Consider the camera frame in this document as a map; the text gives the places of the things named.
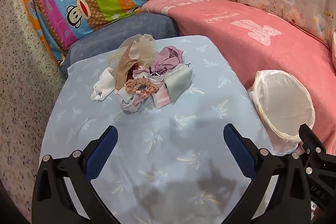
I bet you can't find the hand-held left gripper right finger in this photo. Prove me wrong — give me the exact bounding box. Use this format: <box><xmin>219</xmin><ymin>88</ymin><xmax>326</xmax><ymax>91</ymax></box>
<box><xmin>223</xmin><ymin>124</ymin><xmax>311</xmax><ymax>224</ymax></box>

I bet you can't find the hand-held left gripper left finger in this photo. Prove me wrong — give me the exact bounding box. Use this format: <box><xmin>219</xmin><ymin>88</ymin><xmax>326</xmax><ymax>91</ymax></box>
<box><xmin>31</xmin><ymin>126</ymin><xmax>120</xmax><ymax>224</ymax></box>

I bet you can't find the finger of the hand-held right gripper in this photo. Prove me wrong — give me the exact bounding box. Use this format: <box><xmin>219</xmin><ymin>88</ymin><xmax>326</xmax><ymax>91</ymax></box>
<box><xmin>299</xmin><ymin>123</ymin><xmax>336</xmax><ymax>175</ymax></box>

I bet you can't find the white bag lined bin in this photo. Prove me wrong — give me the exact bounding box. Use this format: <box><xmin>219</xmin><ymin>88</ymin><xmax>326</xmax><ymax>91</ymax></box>
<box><xmin>248</xmin><ymin>70</ymin><xmax>315</xmax><ymax>156</ymax></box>

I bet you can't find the grey white cloth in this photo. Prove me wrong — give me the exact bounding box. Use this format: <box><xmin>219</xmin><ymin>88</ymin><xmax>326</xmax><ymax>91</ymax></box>
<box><xmin>115</xmin><ymin>88</ymin><xmax>147</xmax><ymax>115</ymax></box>

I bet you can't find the pink scrunchie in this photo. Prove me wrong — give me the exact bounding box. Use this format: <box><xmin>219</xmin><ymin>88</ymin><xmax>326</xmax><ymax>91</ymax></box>
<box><xmin>125</xmin><ymin>76</ymin><xmax>159</xmax><ymax>100</ymax></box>

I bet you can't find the pink white striped cloth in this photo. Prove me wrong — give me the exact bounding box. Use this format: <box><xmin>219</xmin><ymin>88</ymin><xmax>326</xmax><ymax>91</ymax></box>
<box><xmin>152</xmin><ymin>82</ymin><xmax>172</xmax><ymax>109</ymax></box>

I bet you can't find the dark red fabric piece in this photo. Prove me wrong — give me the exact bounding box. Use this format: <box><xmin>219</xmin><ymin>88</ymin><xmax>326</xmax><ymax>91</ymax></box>
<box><xmin>128</xmin><ymin>64</ymin><xmax>140</xmax><ymax>81</ymax></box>

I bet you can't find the tan stocking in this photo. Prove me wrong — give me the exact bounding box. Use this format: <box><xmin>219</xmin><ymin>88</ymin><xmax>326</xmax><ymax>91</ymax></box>
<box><xmin>115</xmin><ymin>42</ymin><xmax>143</xmax><ymax>89</ymax></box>

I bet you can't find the mint green pouch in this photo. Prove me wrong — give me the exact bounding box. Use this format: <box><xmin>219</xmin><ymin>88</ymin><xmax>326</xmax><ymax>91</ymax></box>
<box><xmin>164</xmin><ymin>64</ymin><xmax>193</xmax><ymax>102</ymax></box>

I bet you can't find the beige tulle fabric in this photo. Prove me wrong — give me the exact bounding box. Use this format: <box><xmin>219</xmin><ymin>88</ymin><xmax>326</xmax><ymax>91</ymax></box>
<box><xmin>109</xmin><ymin>33</ymin><xmax>158</xmax><ymax>75</ymax></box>

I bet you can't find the purple drawstring bag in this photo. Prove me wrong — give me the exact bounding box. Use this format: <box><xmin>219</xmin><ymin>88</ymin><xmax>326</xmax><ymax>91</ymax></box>
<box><xmin>150</xmin><ymin>46</ymin><xmax>184</xmax><ymax>77</ymax></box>

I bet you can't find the light blue palm print tablecloth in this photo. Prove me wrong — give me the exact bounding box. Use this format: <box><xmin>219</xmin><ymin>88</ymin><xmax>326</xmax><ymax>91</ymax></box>
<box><xmin>39</xmin><ymin>35</ymin><xmax>284</xmax><ymax>224</ymax></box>

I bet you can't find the pink white pillow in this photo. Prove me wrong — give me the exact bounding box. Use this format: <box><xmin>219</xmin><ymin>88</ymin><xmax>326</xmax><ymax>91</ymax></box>
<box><xmin>331</xmin><ymin>31</ymin><xmax>336</xmax><ymax>67</ymax></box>

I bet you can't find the pink blanket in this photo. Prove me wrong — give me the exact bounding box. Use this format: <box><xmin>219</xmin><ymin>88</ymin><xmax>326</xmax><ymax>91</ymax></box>
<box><xmin>142</xmin><ymin>0</ymin><xmax>336</xmax><ymax>156</ymax></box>

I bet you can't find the blue grey sofa cushion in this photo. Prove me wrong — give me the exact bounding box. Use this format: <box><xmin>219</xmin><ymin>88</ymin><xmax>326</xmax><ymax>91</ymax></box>
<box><xmin>60</xmin><ymin>12</ymin><xmax>179</xmax><ymax>77</ymax></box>

